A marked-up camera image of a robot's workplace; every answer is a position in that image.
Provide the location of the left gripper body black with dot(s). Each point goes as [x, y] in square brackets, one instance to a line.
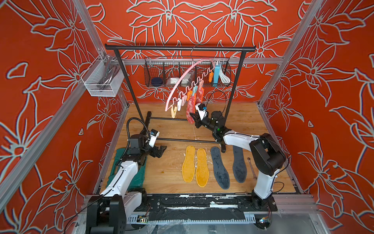
[152, 151]

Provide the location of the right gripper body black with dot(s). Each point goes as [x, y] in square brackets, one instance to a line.
[207, 123]

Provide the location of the red insole front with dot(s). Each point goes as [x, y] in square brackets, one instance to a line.
[190, 109]

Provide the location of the red insole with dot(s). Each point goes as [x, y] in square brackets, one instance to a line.
[190, 109]
[200, 95]

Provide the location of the pink clip hanger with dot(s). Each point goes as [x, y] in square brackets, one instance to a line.
[201, 74]

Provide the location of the yellow insole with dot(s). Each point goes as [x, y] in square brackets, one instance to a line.
[188, 167]
[202, 171]

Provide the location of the yellow insole front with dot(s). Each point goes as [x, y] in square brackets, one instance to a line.
[202, 171]

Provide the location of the dark grey insole front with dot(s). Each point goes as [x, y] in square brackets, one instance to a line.
[239, 166]

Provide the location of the dark grey insole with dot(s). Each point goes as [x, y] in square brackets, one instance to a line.
[220, 172]
[239, 166]

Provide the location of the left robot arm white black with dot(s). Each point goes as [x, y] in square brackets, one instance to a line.
[108, 212]

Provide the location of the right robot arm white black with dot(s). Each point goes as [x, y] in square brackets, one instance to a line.
[267, 154]

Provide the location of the red insole rear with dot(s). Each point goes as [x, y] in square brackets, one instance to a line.
[200, 95]

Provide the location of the green plastic tool case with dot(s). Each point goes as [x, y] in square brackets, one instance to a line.
[138, 179]

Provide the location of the light blue box in basket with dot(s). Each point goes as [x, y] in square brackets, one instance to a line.
[216, 74]

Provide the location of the white box in basket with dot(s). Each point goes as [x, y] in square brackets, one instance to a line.
[172, 81]

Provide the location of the dark blue round item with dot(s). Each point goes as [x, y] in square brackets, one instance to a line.
[156, 82]

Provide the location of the silver wrench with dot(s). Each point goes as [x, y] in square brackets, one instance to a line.
[252, 169]

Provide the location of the black metal clothes rack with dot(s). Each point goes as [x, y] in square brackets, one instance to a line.
[242, 50]

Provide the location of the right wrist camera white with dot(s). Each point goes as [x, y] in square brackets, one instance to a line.
[201, 110]

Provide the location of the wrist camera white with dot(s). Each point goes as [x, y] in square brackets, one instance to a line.
[201, 110]
[154, 134]

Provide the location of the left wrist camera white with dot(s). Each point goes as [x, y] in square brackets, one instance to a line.
[154, 134]

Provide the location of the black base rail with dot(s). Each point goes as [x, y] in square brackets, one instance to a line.
[205, 207]

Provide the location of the black wire wall basket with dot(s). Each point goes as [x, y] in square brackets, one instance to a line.
[169, 72]

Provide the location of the white mesh wall basket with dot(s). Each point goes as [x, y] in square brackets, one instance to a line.
[104, 79]

